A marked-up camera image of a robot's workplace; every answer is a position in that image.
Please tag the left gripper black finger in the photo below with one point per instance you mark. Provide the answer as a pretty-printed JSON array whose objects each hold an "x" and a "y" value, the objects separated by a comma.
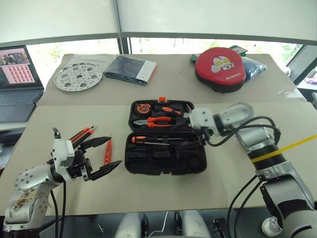
[
  {"x": 97, "y": 140},
  {"x": 105, "y": 169}
]

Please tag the packaged dark folded cloth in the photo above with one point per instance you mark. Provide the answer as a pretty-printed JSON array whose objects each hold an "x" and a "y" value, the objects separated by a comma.
[{"x": 123, "y": 69}]

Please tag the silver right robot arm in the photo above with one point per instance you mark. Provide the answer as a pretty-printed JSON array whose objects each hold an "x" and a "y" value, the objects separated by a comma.
[{"x": 257, "y": 136}]

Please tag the orange black pliers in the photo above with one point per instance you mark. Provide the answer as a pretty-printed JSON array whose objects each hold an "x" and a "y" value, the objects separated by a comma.
[{"x": 158, "y": 121}]

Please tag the crumpled clear plastic wrap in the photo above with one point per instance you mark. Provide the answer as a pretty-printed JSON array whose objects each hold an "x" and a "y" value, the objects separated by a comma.
[{"x": 291, "y": 93}]

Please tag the black plastic tool case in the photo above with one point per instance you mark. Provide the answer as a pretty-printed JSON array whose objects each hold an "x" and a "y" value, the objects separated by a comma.
[{"x": 163, "y": 163}]

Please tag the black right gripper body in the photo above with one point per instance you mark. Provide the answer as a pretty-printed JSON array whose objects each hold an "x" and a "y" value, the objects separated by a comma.
[{"x": 205, "y": 135}]

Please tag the white rounded shell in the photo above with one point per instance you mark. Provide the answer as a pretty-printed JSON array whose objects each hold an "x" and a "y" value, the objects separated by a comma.
[
  {"x": 194, "y": 223},
  {"x": 128, "y": 224}
]

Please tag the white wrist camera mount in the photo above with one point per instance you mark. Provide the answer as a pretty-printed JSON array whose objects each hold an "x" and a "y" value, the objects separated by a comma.
[
  {"x": 201, "y": 117},
  {"x": 60, "y": 153}
]

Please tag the round steel steamer plate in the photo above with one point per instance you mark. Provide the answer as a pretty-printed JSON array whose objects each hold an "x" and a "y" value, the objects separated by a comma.
[{"x": 74, "y": 81}]

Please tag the orange black tape measure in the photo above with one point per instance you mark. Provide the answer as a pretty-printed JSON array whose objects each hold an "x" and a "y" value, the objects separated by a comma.
[{"x": 143, "y": 109}]

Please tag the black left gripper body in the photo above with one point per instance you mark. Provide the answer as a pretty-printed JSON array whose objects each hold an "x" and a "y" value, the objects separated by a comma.
[{"x": 78, "y": 161}]

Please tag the red cartoon boxing pad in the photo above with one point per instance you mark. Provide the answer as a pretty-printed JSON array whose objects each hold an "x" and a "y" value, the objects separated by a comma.
[{"x": 218, "y": 79}]

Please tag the thin black screwdriver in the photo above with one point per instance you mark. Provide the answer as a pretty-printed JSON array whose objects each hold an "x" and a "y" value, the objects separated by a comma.
[{"x": 156, "y": 143}]

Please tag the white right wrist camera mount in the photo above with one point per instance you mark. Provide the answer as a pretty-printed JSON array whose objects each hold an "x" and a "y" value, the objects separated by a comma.
[{"x": 201, "y": 117}]

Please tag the blue plastic bag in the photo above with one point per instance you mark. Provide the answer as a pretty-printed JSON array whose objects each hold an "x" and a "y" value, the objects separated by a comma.
[{"x": 253, "y": 68}]

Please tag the black laptop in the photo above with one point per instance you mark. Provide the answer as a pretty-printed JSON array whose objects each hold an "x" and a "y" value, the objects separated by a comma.
[{"x": 15, "y": 99}]

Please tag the red utility knife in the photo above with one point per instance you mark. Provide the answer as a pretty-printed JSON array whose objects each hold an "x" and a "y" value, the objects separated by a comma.
[{"x": 107, "y": 152}]

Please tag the white tape roll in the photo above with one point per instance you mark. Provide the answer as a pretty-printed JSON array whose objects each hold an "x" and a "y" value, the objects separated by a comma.
[{"x": 271, "y": 226}]

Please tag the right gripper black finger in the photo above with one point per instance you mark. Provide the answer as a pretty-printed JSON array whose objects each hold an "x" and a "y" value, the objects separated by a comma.
[
  {"x": 183, "y": 122},
  {"x": 188, "y": 144}
]

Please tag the grey window frame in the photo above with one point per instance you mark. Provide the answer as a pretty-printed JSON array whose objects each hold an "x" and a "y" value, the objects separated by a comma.
[{"x": 122, "y": 42}]

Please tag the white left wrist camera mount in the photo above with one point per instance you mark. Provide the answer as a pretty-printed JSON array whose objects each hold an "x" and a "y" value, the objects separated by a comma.
[{"x": 60, "y": 153}]

